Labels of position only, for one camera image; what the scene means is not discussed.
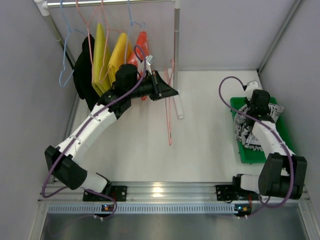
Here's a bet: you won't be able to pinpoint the pink wire hanger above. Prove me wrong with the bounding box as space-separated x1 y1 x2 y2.
164 59 175 147

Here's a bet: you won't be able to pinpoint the newsprint pattern trousers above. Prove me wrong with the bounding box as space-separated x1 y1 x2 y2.
233 103 285 151

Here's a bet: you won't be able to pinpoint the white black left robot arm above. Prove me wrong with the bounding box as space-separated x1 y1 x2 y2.
44 63 179 197

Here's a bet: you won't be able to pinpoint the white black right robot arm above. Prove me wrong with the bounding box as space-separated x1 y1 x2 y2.
237 89 307 200

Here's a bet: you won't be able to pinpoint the blue hanger with red garment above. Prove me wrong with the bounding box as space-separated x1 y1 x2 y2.
124 0 146 64

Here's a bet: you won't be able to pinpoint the pink hanger with yellow garment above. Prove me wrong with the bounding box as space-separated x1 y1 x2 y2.
99 0 123 84

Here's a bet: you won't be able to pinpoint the pink hanger with yellow-green garment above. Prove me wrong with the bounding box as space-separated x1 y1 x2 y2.
75 0 109 86

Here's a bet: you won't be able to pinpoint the red white patterned garment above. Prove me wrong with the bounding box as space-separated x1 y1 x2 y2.
126 30 151 102

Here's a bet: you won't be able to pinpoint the yellow garment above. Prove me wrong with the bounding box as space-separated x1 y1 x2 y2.
107 33 133 85

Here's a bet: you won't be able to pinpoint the yellow-green garment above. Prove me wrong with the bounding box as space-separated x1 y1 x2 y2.
91 23 111 97

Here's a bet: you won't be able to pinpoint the black garment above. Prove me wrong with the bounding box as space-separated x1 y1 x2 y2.
72 35 100 111

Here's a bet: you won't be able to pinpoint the white clothes rack stand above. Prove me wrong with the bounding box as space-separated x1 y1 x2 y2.
33 0 185 120

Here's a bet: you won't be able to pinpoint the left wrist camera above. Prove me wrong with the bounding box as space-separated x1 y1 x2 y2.
145 55 155 67

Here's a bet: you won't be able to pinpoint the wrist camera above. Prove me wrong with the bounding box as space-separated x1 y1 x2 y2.
145 55 155 67
243 80 261 95

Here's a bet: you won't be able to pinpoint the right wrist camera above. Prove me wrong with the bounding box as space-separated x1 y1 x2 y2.
243 80 261 95

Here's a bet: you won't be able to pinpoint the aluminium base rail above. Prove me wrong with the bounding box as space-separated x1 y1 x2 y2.
37 181 311 205

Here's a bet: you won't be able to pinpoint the light blue wire hanger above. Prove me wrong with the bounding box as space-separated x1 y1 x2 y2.
58 0 86 88

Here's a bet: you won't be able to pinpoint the grey slotted cable duct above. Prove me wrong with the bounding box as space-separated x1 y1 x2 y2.
47 203 243 214

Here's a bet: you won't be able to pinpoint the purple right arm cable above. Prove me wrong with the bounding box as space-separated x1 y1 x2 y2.
218 75 297 221

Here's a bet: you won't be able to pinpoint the aluminium corner frame post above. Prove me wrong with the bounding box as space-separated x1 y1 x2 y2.
256 0 305 77

